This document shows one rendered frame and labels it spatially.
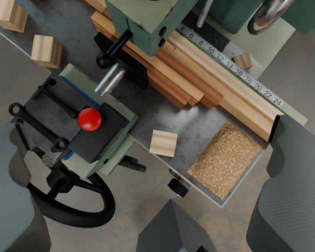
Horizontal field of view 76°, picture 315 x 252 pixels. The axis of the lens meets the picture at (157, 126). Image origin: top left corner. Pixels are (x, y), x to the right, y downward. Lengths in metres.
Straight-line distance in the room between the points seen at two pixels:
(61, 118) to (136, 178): 1.04
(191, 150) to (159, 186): 0.95
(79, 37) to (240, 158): 0.38
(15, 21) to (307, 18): 0.49
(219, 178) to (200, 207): 1.01
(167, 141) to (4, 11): 0.36
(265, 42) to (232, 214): 1.10
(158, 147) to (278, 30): 0.43
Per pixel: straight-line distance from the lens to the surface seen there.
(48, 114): 0.32
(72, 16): 0.48
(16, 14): 0.49
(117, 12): 0.27
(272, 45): 0.61
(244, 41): 0.58
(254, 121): 0.39
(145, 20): 0.25
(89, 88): 0.35
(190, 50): 0.37
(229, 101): 0.37
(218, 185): 0.40
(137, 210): 1.37
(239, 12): 0.52
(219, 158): 0.38
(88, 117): 0.28
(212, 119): 0.40
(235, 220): 1.48
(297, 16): 0.42
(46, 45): 0.43
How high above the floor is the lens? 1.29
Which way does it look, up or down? 87 degrees down
